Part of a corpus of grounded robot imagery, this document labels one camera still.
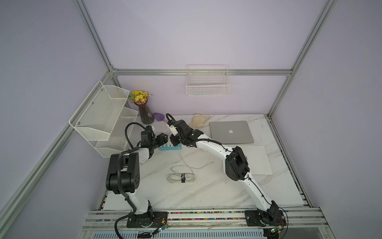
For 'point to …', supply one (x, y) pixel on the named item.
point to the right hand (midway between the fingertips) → (172, 138)
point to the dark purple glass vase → (146, 115)
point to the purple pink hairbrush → (159, 117)
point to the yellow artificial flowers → (139, 97)
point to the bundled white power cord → (182, 174)
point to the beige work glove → (198, 121)
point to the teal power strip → (170, 146)
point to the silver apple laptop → (231, 132)
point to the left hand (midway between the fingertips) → (164, 139)
